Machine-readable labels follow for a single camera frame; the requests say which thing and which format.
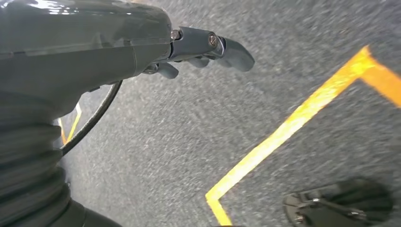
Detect yellow floor tape square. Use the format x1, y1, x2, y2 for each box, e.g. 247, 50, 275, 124
57, 103, 83, 145
205, 44, 401, 227

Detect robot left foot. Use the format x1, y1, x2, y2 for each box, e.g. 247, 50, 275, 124
283, 178, 395, 227

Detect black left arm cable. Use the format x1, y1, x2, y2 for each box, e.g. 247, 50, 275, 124
61, 79, 123, 157

